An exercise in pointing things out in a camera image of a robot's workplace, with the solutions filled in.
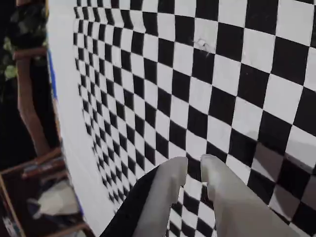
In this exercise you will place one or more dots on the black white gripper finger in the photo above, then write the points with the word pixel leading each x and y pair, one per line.
pixel 158 202

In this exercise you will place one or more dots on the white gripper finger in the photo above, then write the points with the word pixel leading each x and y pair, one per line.
pixel 234 209

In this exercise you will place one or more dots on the white bag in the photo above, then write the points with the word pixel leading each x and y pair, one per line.
pixel 54 200

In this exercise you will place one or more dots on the wooden bookshelf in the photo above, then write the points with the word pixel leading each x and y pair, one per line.
pixel 37 161

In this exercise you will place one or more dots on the black white checkered paper mat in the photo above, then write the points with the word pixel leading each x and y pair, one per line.
pixel 222 74

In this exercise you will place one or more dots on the brown wooden chair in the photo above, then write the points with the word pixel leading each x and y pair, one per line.
pixel 27 98

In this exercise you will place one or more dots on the blue tape strip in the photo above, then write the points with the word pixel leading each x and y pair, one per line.
pixel 51 71

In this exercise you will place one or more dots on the green leafy plant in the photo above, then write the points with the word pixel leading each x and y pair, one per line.
pixel 27 22

